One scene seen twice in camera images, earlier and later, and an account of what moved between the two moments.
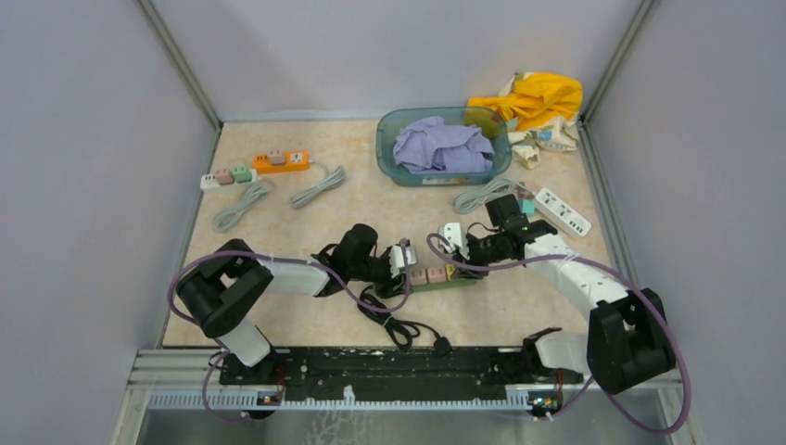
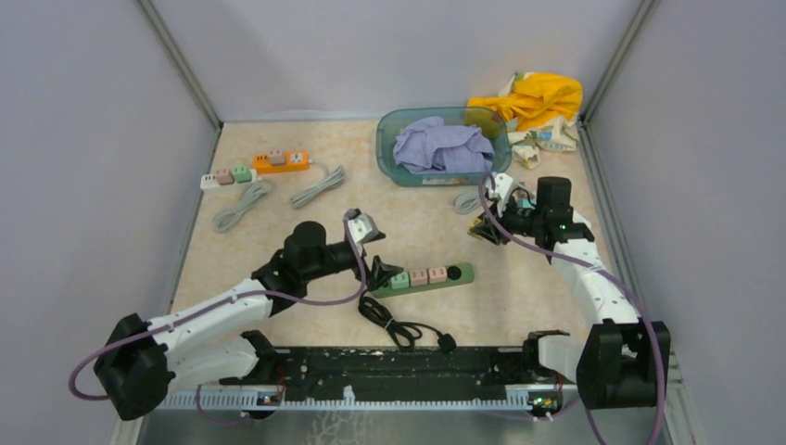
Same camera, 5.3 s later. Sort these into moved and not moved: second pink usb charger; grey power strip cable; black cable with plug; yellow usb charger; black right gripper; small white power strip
Moved: black right gripper; yellow usb charger
Not moved: second pink usb charger; black cable with plug; grey power strip cable; small white power strip
